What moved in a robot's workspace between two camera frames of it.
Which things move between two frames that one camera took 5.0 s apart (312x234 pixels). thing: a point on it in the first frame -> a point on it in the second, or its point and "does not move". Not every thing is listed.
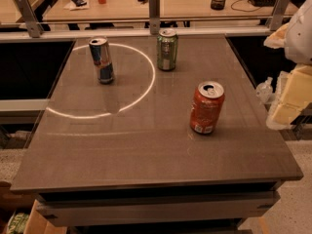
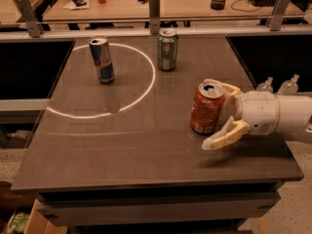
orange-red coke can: x=207 y=104 does not move
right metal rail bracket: x=282 y=8 does not move
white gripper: x=300 y=36 -> x=258 y=110
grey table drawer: x=59 y=209 does not move
